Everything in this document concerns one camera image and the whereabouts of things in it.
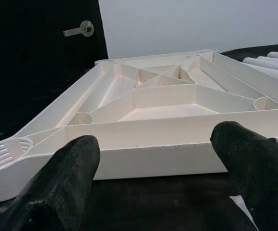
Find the white plastic table top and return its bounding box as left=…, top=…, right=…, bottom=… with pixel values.
left=0, top=49, right=278, bottom=202

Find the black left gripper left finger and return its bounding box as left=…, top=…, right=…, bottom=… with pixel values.
left=0, top=134, right=101, bottom=231

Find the black plastic table cover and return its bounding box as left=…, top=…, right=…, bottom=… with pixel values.
left=0, top=42, right=278, bottom=231

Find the silver door handle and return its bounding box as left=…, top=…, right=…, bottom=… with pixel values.
left=63, top=20, right=95, bottom=38

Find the white tape piece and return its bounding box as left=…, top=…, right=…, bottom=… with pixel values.
left=229, top=195, right=256, bottom=223

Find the black door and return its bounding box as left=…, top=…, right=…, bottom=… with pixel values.
left=0, top=0, right=109, bottom=102

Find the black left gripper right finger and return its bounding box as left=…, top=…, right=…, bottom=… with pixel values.
left=211, top=121, right=278, bottom=231

